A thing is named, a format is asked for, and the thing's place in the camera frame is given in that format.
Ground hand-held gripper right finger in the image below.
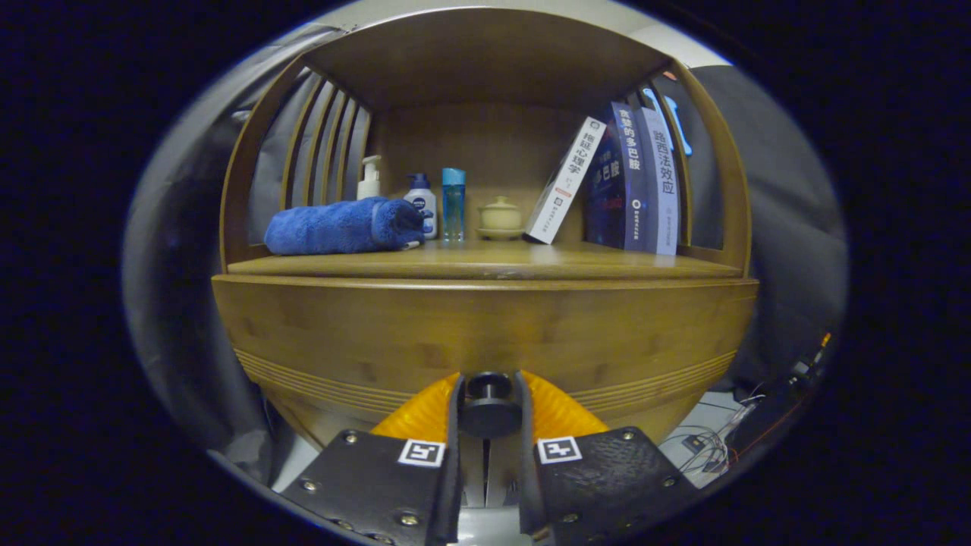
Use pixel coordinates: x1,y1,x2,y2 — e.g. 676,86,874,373
516,369,699,546

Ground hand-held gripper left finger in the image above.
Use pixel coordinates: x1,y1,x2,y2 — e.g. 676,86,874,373
277,370,465,546

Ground black round drawer knob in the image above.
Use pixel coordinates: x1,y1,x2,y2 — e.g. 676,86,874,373
460,371,523,439

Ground wooden drawer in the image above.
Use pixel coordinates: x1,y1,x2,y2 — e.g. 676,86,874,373
211,273,759,448

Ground wooden countertop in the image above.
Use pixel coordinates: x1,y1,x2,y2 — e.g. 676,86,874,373
226,239,744,281

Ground wooden cabinet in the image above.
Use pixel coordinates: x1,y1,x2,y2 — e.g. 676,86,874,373
211,6,759,509

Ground beige lidded teacup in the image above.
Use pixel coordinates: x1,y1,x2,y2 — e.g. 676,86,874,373
476,196,524,241

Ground black equipment with orange parts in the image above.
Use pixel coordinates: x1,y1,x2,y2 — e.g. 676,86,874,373
728,331,835,456

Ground clear blue bottle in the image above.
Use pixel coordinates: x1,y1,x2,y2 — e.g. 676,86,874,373
442,168,467,243

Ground white bottle with blue cap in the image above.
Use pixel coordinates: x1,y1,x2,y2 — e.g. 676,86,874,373
403,173,438,240

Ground blue rolled towel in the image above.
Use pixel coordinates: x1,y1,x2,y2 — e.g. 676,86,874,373
264,197,426,256

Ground white pump bottle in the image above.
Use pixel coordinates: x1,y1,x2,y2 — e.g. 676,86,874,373
357,155,382,201

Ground white book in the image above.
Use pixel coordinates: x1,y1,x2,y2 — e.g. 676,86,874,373
523,116,608,245

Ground dark blue book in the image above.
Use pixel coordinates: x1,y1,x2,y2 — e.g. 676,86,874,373
583,102,649,252

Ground pale blue book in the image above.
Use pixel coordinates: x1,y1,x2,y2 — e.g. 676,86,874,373
636,106,681,256

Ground black backdrop cloth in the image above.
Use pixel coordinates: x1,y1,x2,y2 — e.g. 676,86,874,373
121,23,849,486

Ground white tangled cables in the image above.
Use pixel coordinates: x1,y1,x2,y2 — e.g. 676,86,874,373
660,425,752,475

